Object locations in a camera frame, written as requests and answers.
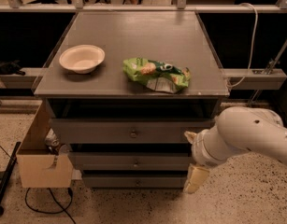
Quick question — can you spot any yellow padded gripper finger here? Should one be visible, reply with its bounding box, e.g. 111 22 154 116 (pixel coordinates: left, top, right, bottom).
184 131 197 144
183 164 209 194

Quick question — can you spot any grey drawer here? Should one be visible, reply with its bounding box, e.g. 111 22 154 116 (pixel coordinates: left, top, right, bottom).
50 119 213 144
68 152 194 171
82 175 186 189

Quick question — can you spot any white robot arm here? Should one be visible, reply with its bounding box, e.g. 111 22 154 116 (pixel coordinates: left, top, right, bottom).
183 106 287 193

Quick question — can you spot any grey drawer cabinet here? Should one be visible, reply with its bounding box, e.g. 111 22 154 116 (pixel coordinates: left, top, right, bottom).
35 11 229 178

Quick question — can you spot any grey bottom drawer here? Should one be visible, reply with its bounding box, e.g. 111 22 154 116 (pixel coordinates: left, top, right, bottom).
82 175 186 189

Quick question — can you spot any grey top drawer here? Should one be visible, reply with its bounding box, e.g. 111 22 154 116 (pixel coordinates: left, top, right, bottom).
50 119 213 144

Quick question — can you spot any green chip bag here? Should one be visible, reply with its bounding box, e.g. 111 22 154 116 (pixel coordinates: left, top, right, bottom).
123 58 191 93

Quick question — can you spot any white paper bowl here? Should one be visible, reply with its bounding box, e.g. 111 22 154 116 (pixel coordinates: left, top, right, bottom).
59 45 105 74

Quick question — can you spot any crumpled can in box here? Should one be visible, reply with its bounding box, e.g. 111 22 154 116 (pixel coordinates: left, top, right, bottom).
45 129 60 147

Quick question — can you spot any wooden side box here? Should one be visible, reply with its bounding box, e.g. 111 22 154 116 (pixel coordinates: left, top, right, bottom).
16 103 73 188

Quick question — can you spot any black stand leg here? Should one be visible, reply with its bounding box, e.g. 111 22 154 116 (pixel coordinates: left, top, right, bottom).
0 142 21 216

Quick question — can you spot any black floor cable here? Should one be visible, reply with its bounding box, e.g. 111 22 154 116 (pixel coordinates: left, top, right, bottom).
24 187 77 224

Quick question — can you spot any white cable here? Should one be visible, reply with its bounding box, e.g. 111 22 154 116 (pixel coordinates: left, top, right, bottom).
226 2 259 91

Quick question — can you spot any black object on rail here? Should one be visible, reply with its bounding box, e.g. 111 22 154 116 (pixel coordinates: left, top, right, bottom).
0 60 25 76

